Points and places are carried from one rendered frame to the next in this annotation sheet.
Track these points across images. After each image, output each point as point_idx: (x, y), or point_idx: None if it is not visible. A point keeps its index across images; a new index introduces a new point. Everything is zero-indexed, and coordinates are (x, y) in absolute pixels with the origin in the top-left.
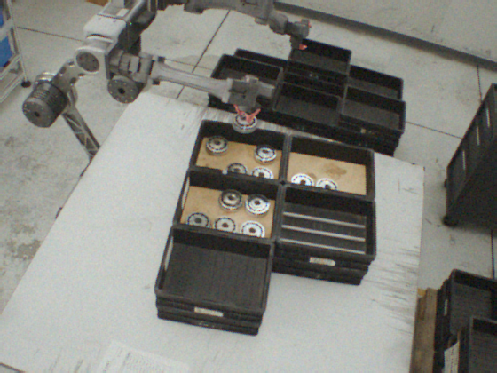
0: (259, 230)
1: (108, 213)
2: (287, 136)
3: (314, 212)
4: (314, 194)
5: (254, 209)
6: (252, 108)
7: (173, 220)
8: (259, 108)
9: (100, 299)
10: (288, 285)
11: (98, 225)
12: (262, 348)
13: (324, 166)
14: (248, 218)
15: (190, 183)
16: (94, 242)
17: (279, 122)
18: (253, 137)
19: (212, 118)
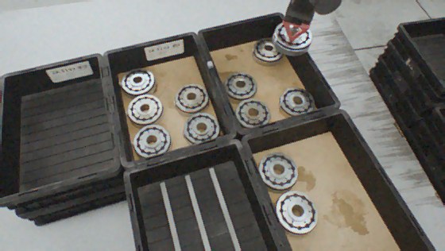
0: (157, 148)
1: (143, 25)
2: (336, 107)
3: (241, 213)
4: (253, 191)
5: (190, 128)
6: (293, 14)
7: (107, 51)
8: (305, 24)
9: (43, 63)
10: (130, 235)
11: (125, 25)
12: (21, 241)
13: (345, 191)
14: (179, 130)
15: (193, 53)
16: (104, 32)
17: (431, 129)
18: (307, 75)
19: (330, 44)
